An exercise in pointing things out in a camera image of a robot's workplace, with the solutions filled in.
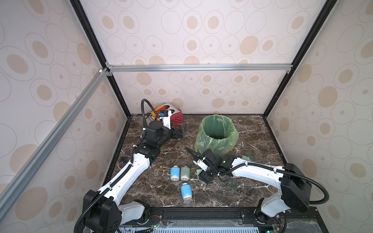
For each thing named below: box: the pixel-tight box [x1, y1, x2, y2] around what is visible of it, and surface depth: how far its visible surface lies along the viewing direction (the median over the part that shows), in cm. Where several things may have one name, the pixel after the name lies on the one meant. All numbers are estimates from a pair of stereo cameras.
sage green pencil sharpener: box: [180, 165, 191, 182], surface depth 83 cm
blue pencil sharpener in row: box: [169, 165, 181, 182], surface depth 83 cm
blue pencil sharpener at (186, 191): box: [180, 182, 193, 200], surface depth 76 cm
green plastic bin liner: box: [194, 114, 239, 157], surface depth 83 cm
